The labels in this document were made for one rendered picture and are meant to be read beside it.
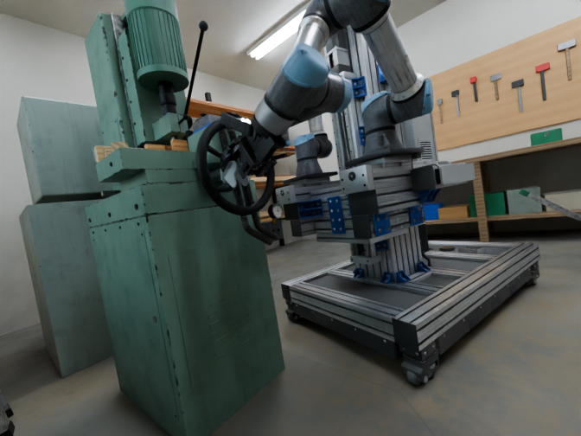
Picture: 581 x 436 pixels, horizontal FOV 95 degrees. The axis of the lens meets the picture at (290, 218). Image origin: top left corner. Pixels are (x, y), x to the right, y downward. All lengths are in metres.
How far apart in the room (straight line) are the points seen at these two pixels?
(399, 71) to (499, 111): 2.85
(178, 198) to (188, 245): 0.15
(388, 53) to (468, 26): 3.17
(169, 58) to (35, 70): 2.55
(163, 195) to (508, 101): 3.54
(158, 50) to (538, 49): 3.51
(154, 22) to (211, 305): 0.98
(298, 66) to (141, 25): 0.81
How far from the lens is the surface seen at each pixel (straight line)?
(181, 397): 0.99
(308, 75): 0.50
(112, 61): 1.38
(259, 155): 0.58
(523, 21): 4.05
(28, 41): 3.75
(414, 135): 1.55
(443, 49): 4.12
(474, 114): 3.84
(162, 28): 1.22
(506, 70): 3.90
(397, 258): 1.42
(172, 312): 0.90
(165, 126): 1.12
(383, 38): 0.97
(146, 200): 0.86
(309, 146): 1.49
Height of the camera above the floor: 0.68
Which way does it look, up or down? 3 degrees down
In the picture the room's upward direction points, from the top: 9 degrees counter-clockwise
